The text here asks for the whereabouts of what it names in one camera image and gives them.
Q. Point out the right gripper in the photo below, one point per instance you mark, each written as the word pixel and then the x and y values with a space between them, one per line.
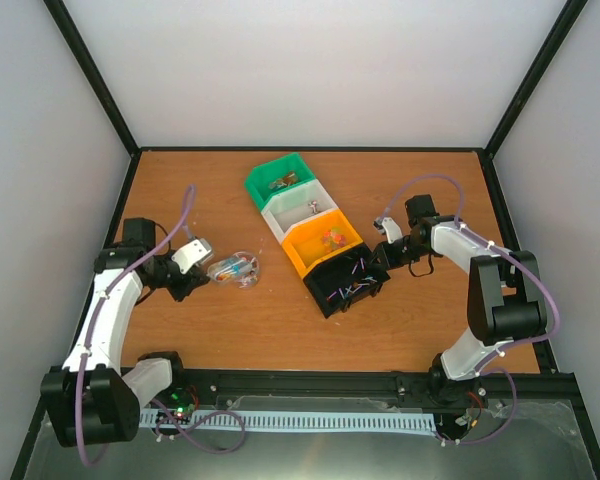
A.
pixel 391 262

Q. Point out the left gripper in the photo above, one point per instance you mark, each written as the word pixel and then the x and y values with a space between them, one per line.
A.
pixel 195 278

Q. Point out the black plastic bin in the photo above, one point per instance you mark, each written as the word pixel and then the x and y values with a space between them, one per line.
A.
pixel 339 282

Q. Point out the metal scoop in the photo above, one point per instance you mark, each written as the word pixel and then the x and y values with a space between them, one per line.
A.
pixel 228 270

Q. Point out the clear plastic cup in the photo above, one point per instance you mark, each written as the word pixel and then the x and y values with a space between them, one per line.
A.
pixel 249 269

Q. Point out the yellow plastic bin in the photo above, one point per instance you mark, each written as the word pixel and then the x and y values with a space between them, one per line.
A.
pixel 319 239

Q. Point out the white plastic bin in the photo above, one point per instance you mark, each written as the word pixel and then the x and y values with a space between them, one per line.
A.
pixel 296 205

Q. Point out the green plastic bin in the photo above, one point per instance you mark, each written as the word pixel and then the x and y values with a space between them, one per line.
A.
pixel 279 175

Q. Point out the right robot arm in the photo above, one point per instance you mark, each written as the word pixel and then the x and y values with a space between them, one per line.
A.
pixel 505 301

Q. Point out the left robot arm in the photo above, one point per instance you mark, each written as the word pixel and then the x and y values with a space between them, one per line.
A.
pixel 89 400

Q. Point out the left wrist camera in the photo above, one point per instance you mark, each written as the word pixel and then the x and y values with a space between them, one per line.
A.
pixel 193 254

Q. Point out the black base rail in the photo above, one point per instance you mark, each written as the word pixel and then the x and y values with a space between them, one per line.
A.
pixel 397 389

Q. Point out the light blue cable duct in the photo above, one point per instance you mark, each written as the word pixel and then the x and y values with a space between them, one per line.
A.
pixel 297 422

